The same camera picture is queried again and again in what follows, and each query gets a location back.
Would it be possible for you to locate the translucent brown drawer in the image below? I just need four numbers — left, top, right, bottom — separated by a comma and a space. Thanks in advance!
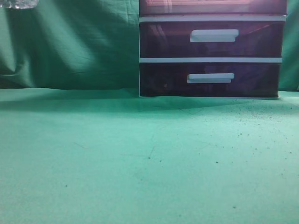
139, 0, 288, 16
140, 21, 284, 58
140, 63, 280, 98

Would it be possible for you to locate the clear plastic water bottle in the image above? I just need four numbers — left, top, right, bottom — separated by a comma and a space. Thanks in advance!
0, 0, 39, 9

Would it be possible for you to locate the green cloth table cover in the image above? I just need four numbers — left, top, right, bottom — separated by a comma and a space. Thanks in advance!
0, 89, 299, 224

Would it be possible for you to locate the green cloth backdrop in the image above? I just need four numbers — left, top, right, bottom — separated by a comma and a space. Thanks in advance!
0, 0, 299, 91

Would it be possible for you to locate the white drawer cabinet frame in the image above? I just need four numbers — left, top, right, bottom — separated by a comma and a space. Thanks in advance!
139, 14, 287, 92

